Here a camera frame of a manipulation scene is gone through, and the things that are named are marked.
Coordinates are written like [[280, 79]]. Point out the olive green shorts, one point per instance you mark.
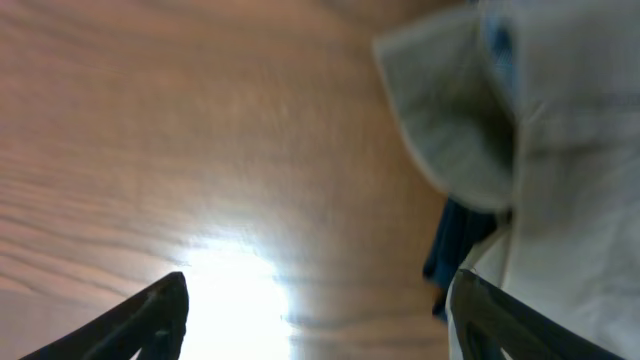
[[529, 110]]

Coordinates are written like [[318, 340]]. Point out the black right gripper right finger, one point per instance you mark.
[[491, 324]]

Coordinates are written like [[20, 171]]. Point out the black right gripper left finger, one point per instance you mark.
[[150, 325]]

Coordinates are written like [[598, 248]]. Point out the navy blue garment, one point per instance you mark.
[[459, 229]]

